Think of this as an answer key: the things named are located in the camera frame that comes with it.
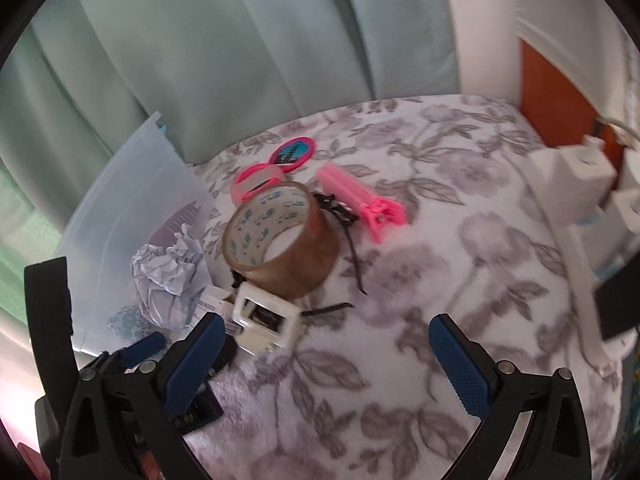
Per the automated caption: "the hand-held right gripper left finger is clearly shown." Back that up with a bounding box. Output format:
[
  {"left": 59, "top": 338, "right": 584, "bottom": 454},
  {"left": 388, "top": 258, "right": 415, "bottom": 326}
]
[{"left": 59, "top": 312, "right": 227, "bottom": 480}]

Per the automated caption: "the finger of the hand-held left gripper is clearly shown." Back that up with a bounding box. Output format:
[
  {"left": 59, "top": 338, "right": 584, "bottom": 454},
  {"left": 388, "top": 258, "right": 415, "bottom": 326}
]
[
  {"left": 25, "top": 256, "right": 77, "bottom": 392},
  {"left": 117, "top": 331, "right": 167, "bottom": 368}
]

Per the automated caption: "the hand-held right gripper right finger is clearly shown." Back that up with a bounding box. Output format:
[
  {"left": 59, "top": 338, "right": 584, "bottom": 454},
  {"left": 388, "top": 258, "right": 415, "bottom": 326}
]
[{"left": 428, "top": 312, "right": 601, "bottom": 480}]

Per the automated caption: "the small blue white box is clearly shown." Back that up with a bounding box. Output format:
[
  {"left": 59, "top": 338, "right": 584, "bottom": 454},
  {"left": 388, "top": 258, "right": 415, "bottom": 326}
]
[{"left": 192, "top": 284, "right": 241, "bottom": 336}]

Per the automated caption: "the white plastic frame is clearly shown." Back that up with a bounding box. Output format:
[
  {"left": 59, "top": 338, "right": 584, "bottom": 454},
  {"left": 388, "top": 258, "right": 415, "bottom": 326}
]
[{"left": 234, "top": 282, "right": 303, "bottom": 356}]

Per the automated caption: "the white paper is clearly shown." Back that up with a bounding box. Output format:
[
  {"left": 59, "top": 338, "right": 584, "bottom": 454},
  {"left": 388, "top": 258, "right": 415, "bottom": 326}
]
[{"left": 131, "top": 224, "right": 211, "bottom": 331}]

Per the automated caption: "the purple comb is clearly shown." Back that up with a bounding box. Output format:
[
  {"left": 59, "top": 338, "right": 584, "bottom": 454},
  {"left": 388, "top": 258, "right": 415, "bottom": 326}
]
[{"left": 150, "top": 200, "right": 203, "bottom": 246}]

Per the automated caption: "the clear plastic container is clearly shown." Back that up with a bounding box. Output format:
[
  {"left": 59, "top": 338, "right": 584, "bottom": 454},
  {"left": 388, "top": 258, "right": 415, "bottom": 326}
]
[{"left": 62, "top": 110, "right": 221, "bottom": 361}]

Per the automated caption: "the brown packing tape roll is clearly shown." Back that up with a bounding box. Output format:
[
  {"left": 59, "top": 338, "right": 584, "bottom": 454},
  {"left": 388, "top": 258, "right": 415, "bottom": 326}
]
[{"left": 221, "top": 182, "right": 341, "bottom": 301}]

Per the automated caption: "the black twisted cord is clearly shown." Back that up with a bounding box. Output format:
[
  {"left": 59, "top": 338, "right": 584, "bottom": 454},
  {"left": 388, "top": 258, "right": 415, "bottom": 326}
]
[{"left": 300, "top": 189, "right": 371, "bottom": 320}]

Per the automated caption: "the pink hair clip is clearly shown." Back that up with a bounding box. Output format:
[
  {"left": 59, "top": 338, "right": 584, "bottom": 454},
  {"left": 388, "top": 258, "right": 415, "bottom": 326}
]
[{"left": 316, "top": 161, "right": 408, "bottom": 245}]

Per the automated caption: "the pink round pocket mirror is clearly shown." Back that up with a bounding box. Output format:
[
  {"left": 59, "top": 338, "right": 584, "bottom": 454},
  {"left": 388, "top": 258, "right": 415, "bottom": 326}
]
[{"left": 269, "top": 137, "right": 317, "bottom": 167}]

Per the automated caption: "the green sheer curtain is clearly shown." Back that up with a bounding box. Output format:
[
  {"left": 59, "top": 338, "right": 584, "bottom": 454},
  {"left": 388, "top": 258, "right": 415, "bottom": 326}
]
[{"left": 0, "top": 160, "right": 66, "bottom": 311}]

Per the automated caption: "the grey floral blanket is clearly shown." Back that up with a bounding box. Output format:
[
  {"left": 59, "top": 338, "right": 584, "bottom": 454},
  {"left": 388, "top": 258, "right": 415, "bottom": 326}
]
[{"left": 165, "top": 92, "right": 626, "bottom": 480}]

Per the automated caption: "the white power strip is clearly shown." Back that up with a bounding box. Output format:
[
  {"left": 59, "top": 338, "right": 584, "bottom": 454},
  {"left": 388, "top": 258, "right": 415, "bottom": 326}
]
[{"left": 530, "top": 210, "right": 626, "bottom": 376}]

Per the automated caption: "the black charger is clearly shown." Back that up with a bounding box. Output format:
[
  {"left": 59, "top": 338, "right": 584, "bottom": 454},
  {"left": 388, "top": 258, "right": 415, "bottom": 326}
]
[{"left": 597, "top": 270, "right": 640, "bottom": 341}]

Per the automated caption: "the large white charger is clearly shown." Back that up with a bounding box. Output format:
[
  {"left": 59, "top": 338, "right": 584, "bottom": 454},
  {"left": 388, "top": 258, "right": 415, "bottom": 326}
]
[{"left": 530, "top": 135, "right": 618, "bottom": 228}]

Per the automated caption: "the wooden headboard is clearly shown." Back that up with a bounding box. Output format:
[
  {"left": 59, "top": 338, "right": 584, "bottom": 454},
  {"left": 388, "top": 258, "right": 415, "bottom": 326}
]
[{"left": 519, "top": 37, "right": 616, "bottom": 161}]

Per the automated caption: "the pale green curtain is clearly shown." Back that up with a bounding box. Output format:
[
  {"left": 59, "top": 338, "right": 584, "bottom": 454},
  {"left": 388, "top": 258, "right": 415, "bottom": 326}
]
[{"left": 0, "top": 0, "right": 462, "bottom": 311}]

